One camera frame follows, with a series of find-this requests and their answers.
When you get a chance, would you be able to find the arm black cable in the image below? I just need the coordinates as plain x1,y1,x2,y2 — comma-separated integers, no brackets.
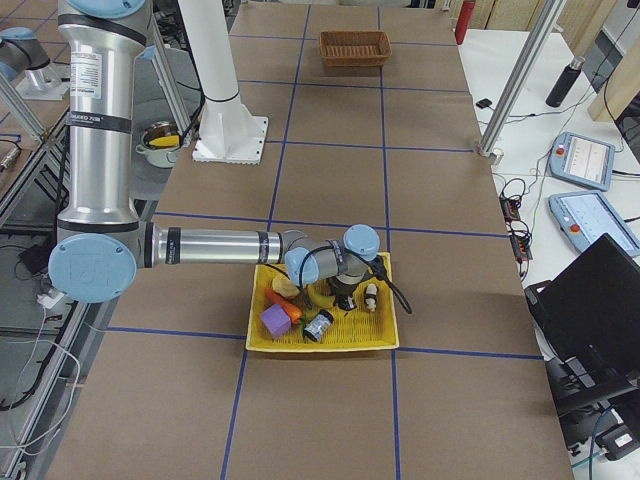
264,244,414,316

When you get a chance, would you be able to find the white power strip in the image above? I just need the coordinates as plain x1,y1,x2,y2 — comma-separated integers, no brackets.
36,288,65,310

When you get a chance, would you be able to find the yellow tape roll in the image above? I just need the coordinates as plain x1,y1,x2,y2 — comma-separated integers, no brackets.
307,284,335,309

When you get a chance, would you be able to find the aluminium frame post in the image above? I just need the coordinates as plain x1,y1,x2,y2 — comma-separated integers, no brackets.
476,0,567,165

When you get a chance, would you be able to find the brown wicker basket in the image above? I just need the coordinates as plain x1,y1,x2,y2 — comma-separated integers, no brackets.
318,30,392,67

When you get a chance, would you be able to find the croissant toy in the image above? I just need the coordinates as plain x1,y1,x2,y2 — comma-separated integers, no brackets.
271,276,300,299

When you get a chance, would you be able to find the black monitor stand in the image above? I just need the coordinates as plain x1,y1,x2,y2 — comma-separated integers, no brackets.
545,349,639,420

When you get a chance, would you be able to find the near teach pendant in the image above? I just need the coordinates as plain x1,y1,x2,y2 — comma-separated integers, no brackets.
548,191,639,257

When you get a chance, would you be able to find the pot with yellow item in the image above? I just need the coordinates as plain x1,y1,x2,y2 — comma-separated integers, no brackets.
135,121,181,169

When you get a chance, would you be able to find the far teach pendant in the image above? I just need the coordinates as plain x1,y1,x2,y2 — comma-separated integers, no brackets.
549,132,616,192

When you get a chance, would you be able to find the teach pendant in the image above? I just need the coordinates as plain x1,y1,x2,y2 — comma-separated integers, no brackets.
548,191,639,257
549,132,616,192

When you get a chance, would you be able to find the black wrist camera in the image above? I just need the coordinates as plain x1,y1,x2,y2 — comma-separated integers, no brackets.
369,255,388,281

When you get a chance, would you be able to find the red bottle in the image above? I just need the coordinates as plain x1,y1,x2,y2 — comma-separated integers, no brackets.
454,0,476,46

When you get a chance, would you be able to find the purple cube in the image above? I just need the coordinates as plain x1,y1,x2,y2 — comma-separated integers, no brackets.
260,304,292,339

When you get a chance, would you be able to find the black laptop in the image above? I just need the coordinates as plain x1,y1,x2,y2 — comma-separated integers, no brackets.
525,234,639,373

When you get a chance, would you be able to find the panda figurine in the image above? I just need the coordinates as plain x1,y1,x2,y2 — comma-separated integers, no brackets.
363,283,378,312

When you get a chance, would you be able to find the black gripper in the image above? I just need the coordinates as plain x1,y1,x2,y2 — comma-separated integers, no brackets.
327,274,363,310

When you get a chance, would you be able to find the black water bottle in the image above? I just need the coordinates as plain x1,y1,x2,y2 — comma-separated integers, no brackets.
545,56,585,108

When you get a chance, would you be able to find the orange carrot toy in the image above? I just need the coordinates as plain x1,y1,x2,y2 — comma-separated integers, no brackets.
265,287,303,324

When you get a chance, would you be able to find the yellow plastic basket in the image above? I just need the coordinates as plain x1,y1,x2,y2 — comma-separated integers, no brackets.
244,251,401,353

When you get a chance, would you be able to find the white pedestal column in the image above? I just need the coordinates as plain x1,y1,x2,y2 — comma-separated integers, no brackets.
178,0,269,165

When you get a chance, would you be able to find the black usb hub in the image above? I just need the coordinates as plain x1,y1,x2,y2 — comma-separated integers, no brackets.
499,195,532,263

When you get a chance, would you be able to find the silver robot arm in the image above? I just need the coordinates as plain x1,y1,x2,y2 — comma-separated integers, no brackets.
1,27,70,101
48,1,380,303

